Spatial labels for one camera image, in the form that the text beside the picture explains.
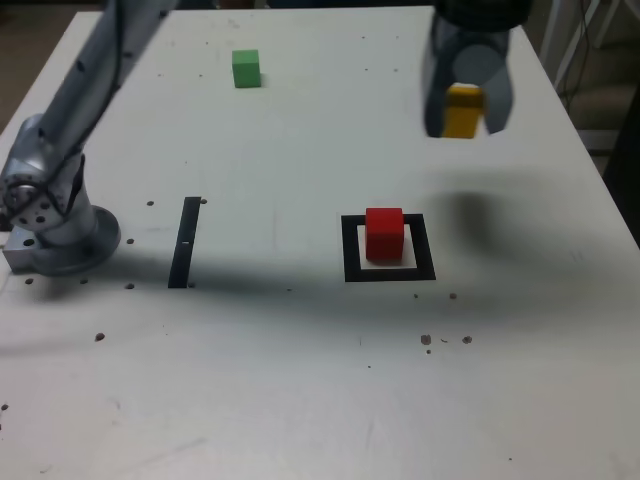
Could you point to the white metal frame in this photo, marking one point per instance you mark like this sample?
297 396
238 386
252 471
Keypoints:
548 35

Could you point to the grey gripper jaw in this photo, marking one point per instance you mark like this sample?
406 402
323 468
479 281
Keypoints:
434 90
492 70

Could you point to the black tape strip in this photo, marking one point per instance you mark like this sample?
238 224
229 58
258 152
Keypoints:
184 260

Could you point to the yellow cube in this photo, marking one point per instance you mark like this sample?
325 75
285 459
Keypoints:
462 117

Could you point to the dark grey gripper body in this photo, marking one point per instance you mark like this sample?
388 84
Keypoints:
480 38

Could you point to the green cube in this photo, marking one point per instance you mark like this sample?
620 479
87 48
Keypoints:
246 70

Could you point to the red cube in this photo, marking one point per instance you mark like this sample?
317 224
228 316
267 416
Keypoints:
384 240

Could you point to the black tape square outline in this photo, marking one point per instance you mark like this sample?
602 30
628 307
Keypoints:
390 275

